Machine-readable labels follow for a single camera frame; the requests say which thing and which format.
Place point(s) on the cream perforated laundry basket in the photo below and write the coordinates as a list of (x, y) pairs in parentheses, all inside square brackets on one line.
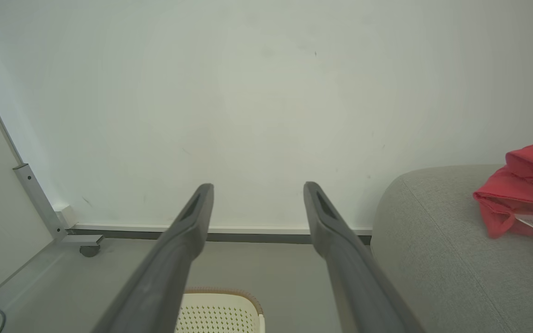
[(220, 314)]

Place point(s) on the grey metal partition post foot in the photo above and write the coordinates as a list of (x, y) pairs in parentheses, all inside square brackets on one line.
[(40, 203)]

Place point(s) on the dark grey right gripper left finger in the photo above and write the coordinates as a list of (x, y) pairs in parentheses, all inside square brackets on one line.
[(164, 277)]

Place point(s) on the white corner block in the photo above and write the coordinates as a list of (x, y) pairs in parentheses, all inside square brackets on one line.
[(66, 216)]

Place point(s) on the white and black baseboard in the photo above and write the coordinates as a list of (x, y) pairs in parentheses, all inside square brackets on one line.
[(257, 232)]

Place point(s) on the grey fabric sofa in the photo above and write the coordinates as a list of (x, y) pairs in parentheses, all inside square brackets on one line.
[(442, 259)]

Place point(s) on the red clothing with white stripes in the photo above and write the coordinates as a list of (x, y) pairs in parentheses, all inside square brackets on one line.
[(516, 194)]

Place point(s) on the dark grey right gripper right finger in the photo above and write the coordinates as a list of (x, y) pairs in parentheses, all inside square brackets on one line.
[(354, 277)]

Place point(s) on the black caster wheel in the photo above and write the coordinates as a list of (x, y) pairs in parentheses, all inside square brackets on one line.
[(89, 251)]

